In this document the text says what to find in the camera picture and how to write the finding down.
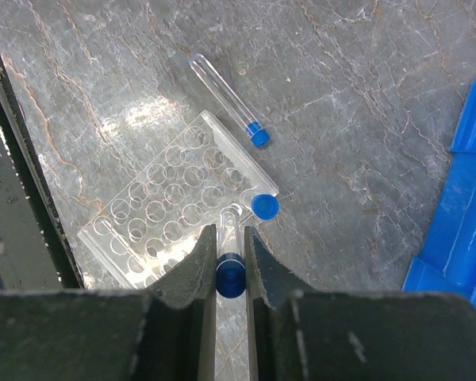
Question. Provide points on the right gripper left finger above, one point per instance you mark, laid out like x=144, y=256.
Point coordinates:
x=163, y=332

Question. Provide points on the clear test tube rack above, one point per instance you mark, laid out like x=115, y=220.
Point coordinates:
x=155, y=221

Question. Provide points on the blue cap test tube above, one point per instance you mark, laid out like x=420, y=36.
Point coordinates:
x=263, y=206
x=230, y=269
x=230, y=101

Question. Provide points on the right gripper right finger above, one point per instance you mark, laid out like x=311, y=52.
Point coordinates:
x=296, y=332

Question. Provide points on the blue compartment bin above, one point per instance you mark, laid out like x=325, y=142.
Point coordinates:
x=447, y=260

